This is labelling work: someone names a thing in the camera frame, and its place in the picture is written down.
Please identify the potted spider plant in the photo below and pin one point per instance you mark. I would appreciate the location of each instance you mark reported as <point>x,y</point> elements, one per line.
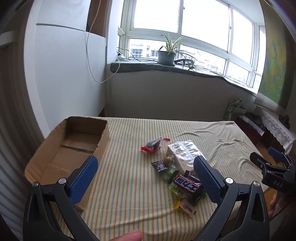
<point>166,56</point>

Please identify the cardboard box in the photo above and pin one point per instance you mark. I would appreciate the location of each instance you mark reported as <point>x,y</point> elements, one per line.
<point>69,157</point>

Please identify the person's right hand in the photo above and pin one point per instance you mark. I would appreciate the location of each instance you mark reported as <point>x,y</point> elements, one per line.
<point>276,205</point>

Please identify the white power strip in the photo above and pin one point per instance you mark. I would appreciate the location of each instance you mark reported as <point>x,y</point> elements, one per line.
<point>119,56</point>

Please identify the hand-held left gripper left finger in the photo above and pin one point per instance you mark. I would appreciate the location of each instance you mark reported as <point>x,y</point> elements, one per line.
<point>84,179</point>

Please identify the white framed window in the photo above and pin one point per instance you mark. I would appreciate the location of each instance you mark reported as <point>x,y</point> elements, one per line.
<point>180,23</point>

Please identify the small black candy packet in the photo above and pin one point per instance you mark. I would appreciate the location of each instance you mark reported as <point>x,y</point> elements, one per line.
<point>159,166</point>

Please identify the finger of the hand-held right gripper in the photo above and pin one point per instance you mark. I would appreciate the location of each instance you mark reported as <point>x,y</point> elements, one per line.
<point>276,153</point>
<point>259,160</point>

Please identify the striped bed sheet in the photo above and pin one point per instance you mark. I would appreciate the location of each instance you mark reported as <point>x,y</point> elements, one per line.
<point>129,185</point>

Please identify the brown chocolate bar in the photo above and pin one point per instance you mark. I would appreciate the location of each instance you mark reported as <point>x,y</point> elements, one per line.
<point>187,184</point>

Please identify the grey stone windowsill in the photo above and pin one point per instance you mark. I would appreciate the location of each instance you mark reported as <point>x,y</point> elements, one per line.
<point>143,67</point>

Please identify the white lace cloth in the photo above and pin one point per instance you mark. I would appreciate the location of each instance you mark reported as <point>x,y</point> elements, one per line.
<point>275,126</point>

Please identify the dark ornament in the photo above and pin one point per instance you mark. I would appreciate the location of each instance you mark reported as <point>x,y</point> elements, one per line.
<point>284,118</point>

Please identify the green candy packet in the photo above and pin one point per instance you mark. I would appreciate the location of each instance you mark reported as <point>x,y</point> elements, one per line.
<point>167,176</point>
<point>197,199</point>

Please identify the wall map poster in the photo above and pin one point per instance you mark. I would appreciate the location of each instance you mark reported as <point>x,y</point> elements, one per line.
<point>275,64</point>

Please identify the bread slice clear packet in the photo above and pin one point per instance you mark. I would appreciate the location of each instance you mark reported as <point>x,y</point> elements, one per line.
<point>182,153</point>

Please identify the brown round candy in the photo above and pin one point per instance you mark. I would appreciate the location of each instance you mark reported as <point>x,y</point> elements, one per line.
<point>168,159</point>

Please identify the white wardrobe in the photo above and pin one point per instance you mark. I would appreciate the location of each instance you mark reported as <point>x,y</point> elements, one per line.
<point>64,69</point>

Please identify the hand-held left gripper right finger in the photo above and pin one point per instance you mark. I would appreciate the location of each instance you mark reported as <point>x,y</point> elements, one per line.
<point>208,182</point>

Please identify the green patterned bag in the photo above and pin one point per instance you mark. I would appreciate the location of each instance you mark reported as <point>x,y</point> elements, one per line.
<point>233,110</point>

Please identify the small dark chocolate bar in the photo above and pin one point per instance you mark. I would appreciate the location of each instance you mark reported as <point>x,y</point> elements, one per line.
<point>190,175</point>

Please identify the dark wooden side cabinet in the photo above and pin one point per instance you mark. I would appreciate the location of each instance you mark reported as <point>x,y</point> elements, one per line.
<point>252,129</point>

